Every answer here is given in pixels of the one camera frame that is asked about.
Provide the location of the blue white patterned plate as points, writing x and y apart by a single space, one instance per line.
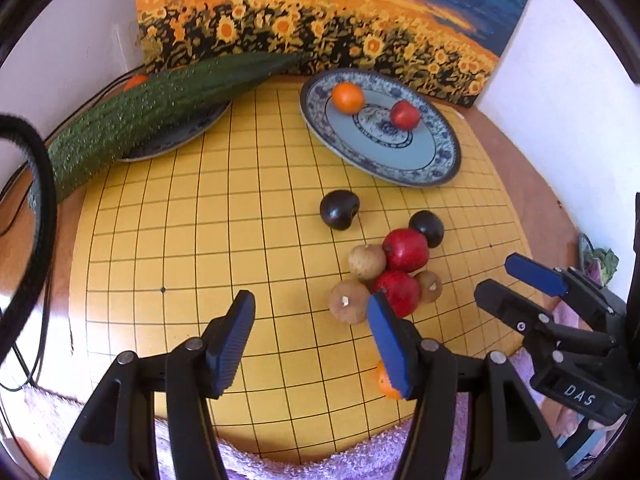
425 155

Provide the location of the red apple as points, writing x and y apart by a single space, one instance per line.
405 115
402 292
406 250

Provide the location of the large brown round fruit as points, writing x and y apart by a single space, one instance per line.
347 302

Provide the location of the sunflower field painting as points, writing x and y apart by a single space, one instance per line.
320 20

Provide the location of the purple towel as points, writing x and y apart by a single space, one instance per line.
310 465

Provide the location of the large green cucumber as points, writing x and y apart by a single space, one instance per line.
150 110

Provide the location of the orange fruit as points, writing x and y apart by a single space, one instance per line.
136 81
347 97
385 382

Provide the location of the blue white plate under cucumber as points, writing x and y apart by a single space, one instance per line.
195 125

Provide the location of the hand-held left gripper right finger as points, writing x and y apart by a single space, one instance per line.
390 340

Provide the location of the green leafy vegetable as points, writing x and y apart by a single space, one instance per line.
606 265

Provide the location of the small patterned dish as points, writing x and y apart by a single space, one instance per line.
586 252

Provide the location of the small dark purple plum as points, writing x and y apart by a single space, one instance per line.
427 228

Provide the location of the yellow go board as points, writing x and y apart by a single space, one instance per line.
200 240

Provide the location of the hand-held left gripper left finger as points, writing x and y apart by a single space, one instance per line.
232 345

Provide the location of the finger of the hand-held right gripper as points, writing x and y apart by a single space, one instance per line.
505 305
535 272

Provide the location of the large dark purple plum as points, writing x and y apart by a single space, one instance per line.
337 210

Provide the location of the small brown round fruit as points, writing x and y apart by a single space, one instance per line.
430 286

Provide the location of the pale brown round fruit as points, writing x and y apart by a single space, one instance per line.
366 261

